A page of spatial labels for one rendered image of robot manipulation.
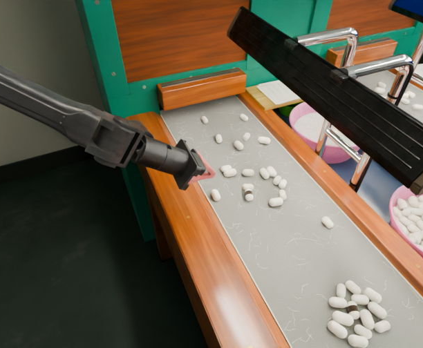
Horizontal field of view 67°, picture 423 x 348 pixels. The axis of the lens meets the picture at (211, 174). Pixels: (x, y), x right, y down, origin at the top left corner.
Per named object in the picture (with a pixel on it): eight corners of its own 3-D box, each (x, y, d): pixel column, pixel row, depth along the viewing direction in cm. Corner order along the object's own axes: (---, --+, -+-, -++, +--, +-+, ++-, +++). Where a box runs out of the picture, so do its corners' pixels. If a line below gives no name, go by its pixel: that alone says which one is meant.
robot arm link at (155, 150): (130, 166, 59) (144, 140, 57) (120, 150, 64) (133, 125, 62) (162, 175, 63) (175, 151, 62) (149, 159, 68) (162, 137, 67)
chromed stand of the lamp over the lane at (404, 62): (297, 232, 85) (348, 75, 53) (260, 182, 98) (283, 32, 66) (354, 210, 90) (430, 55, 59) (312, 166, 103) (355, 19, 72)
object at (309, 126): (317, 172, 100) (321, 158, 96) (278, 132, 115) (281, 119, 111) (373, 153, 106) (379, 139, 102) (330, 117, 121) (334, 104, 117)
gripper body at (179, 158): (187, 140, 71) (160, 129, 66) (204, 169, 64) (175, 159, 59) (171, 161, 73) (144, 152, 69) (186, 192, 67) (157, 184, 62)
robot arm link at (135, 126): (95, 162, 56) (117, 120, 54) (82, 136, 64) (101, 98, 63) (151, 180, 64) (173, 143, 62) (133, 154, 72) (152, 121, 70)
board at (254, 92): (264, 111, 109) (265, 108, 108) (244, 90, 119) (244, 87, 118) (342, 91, 119) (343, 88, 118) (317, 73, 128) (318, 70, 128)
